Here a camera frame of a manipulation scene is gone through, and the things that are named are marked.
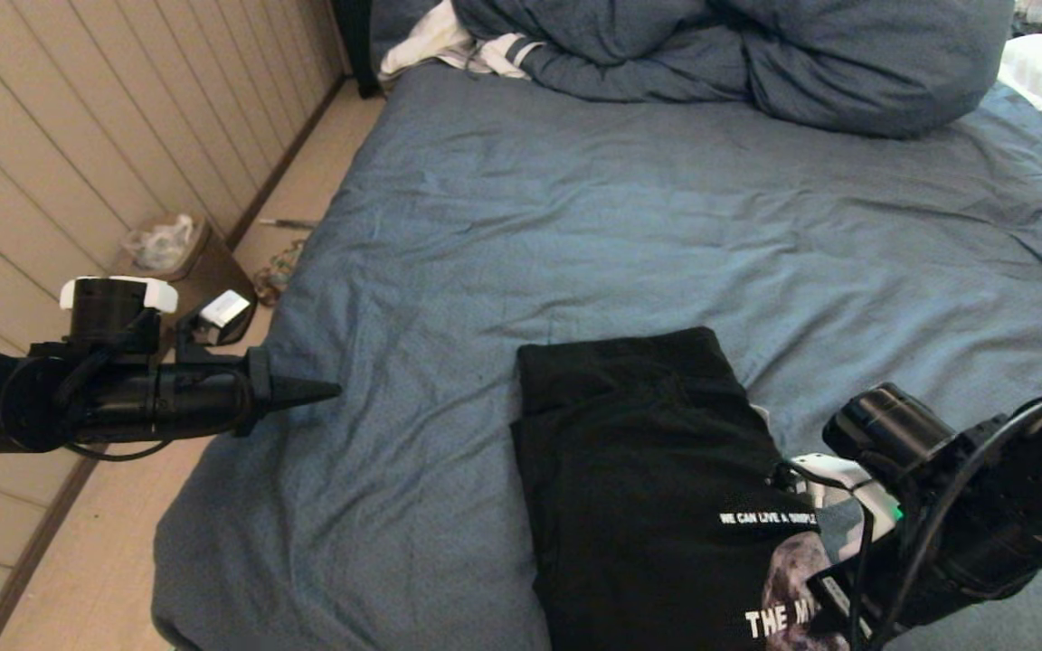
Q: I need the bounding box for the black printed t-shirt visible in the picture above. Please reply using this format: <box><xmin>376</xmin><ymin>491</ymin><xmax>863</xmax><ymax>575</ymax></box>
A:
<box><xmin>510</xmin><ymin>327</ymin><xmax>857</xmax><ymax>651</ymax></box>

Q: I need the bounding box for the bed with blue sheet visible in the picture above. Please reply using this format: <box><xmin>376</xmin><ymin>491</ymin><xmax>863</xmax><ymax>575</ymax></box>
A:
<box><xmin>152</xmin><ymin>63</ymin><xmax>1042</xmax><ymax>651</ymax></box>

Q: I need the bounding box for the brown trash bin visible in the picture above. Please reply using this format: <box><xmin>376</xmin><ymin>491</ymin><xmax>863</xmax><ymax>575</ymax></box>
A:
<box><xmin>114</xmin><ymin>215</ymin><xmax>257</xmax><ymax>328</ymax></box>

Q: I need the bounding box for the clear plastic bin bag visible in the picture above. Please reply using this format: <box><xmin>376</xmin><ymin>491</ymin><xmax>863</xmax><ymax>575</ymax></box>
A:
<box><xmin>123</xmin><ymin>215</ymin><xmax>196</xmax><ymax>272</ymax></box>

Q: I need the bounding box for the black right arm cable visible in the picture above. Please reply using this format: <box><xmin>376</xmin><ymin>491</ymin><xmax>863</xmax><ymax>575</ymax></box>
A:
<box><xmin>772</xmin><ymin>384</ymin><xmax>1042</xmax><ymax>651</ymax></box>

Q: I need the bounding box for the black left gripper cable loop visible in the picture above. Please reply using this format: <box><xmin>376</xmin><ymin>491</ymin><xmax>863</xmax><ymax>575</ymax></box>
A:
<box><xmin>64</xmin><ymin>439</ymin><xmax>174</xmax><ymax>463</ymax></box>

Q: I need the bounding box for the black bedside furniture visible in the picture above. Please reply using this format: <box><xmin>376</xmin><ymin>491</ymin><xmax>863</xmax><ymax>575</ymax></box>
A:
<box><xmin>331</xmin><ymin>0</ymin><xmax>384</xmax><ymax>100</ymax></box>

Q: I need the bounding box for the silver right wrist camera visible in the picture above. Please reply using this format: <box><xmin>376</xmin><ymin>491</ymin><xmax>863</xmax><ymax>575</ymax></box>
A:
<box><xmin>772</xmin><ymin>452</ymin><xmax>906</xmax><ymax>548</ymax></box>

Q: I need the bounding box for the colourful rope toy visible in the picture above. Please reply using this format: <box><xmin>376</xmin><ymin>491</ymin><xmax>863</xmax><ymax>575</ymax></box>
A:
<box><xmin>254</xmin><ymin>239</ymin><xmax>307</xmax><ymax>308</ymax></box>

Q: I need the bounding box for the blue bunched duvet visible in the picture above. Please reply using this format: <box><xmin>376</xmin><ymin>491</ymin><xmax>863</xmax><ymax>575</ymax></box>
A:
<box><xmin>449</xmin><ymin>0</ymin><xmax>1012</xmax><ymax>141</ymax></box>

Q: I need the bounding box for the white striped garment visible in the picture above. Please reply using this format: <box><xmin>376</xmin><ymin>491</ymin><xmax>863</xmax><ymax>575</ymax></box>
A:
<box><xmin>380</xmin><ymin>0</ymin><xmax>545</xmax><ymax>84</ymax></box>

